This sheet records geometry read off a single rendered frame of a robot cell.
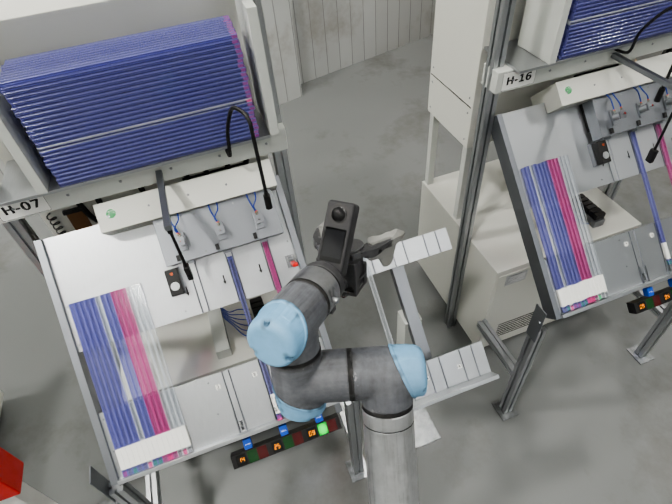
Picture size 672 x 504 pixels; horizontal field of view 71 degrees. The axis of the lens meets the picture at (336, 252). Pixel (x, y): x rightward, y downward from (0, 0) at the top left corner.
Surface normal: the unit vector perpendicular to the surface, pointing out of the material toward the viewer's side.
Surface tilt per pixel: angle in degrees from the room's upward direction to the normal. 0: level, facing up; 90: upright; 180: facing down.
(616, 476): 0
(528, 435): 0
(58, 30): 90
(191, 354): 0
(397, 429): 55
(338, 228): 44
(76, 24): 90
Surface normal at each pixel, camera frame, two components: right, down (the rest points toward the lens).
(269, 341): -0.40, 0.43
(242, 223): 0.18, -0.04
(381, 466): -0.43, 0.19
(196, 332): -0.07, -0.69
